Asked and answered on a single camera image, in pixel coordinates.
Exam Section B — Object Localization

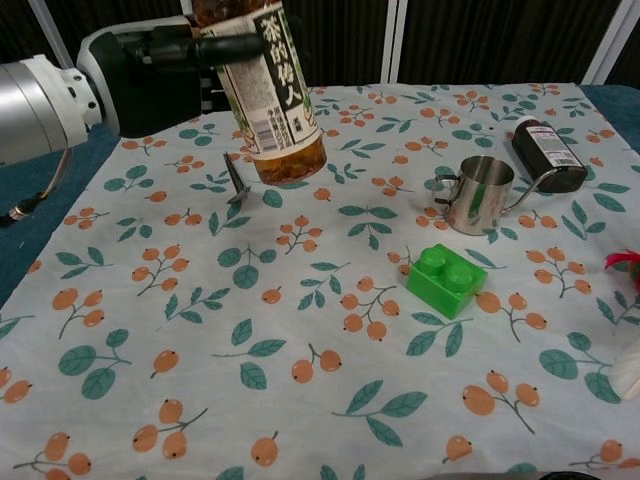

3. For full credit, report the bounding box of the brown tea bottle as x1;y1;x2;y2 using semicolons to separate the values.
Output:
189;0;329;187

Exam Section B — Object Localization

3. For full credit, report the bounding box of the floral tablecloth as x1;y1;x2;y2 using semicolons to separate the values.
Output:
0;82;640;480

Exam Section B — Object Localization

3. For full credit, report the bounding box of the dark brown medicine bottle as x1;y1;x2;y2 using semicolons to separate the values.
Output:
510;115;590;195

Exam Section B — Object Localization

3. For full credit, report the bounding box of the green toy brick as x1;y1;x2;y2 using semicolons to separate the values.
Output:
405;243;489;321

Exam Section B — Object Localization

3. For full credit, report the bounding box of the thin cable with metal connector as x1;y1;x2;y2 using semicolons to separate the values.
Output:
7;144;72;220

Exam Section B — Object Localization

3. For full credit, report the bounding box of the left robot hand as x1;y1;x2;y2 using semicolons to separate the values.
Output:
74;14;266;139

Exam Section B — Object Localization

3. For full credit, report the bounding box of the steel spouted pouring cup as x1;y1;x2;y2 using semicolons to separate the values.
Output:
432;155;569;236

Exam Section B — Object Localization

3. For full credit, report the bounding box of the white object at edge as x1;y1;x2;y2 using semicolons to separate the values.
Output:
603;251;640;401

